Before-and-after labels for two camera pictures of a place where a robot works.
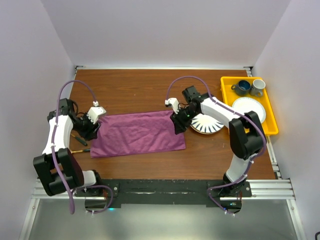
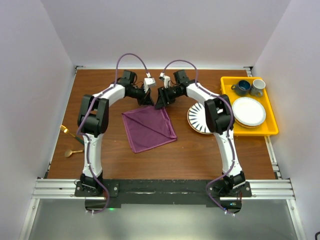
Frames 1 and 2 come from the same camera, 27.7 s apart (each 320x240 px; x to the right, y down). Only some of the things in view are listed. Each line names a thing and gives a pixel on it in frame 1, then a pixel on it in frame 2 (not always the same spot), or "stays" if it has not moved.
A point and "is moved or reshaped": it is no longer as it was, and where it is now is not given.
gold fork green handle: (81, 140) stays
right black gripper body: (185, 116) to (170, 94)
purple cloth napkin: (125, 133) is moved or reshaped
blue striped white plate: (205, 124) stays
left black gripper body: (84, 126) to (140, 94)
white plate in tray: (245, 104) stays
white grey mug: (257, 87) stays
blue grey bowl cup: (242, 88) stays
